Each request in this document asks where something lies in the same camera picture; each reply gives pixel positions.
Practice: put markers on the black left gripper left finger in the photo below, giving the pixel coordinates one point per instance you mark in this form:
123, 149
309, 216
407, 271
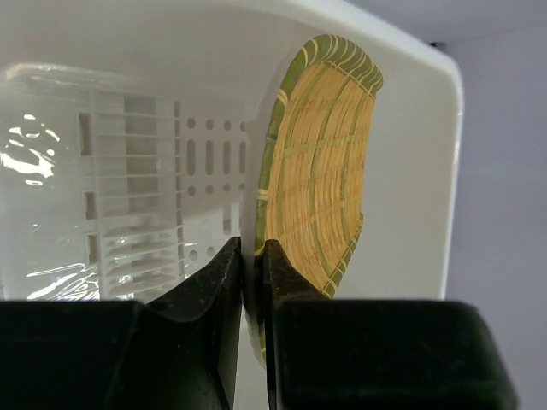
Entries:
176, 352

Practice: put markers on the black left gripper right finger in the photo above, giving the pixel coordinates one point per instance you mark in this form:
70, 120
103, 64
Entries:
374, 354

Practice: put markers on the rectangular woven bamboo plate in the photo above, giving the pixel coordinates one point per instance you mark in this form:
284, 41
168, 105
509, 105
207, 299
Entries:
305, 169

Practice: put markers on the white plastic bin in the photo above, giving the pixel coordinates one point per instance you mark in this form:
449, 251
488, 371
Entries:
132, 135

